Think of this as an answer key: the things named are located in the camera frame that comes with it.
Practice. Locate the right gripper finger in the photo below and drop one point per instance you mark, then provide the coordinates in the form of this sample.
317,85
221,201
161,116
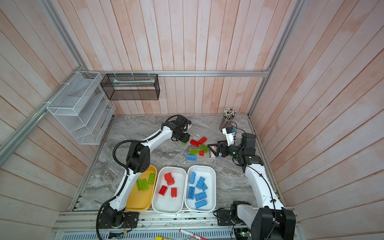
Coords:
209,146
221,142

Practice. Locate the blue lego brick bottom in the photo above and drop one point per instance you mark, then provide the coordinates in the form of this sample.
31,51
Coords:
191,193

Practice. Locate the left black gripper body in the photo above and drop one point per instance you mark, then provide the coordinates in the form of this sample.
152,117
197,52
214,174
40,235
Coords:
182,136

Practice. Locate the red long lego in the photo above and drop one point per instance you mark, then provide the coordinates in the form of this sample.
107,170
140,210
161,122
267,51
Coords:
194,143
202,140

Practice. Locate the white wire mesh shelf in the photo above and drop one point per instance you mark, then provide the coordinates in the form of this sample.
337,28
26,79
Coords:
83,112

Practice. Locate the colored marker pack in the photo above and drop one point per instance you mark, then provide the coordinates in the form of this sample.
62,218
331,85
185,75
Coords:
214,152

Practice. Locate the white plastic bin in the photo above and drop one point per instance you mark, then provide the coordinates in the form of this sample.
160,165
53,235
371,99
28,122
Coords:
166,204
209,187

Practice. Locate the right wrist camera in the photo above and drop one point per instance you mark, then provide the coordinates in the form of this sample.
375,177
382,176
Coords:
230,133

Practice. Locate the black mesh wall basket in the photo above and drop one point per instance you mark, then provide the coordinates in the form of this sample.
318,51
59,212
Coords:
131,87

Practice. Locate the aluminium frame rail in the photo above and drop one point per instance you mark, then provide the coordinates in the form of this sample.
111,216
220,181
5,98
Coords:
148,220

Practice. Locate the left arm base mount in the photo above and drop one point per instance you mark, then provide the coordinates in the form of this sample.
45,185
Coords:
118,220

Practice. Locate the metal pencil cup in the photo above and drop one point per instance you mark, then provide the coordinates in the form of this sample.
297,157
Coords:
228,116

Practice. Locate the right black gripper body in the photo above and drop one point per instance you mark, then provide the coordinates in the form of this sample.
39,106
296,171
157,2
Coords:
234,151

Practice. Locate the red marker pen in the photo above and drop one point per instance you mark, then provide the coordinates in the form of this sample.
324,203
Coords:
191,234

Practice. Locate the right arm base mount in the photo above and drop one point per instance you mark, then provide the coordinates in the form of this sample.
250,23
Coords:
224,217

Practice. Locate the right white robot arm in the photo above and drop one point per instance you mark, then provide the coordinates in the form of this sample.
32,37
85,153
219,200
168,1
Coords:
272,220

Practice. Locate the blue lego brick side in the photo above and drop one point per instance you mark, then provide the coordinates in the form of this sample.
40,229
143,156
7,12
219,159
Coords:
191,158

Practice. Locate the yellow plastic bin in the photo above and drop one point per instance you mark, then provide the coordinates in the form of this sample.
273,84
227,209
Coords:
140,201

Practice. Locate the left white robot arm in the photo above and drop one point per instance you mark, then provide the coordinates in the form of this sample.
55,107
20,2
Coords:
137,162

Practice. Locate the middle white plastic bin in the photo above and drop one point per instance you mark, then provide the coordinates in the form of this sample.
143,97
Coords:
166,204

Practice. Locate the right white plastic bin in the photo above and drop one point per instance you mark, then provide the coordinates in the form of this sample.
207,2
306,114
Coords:
209,187

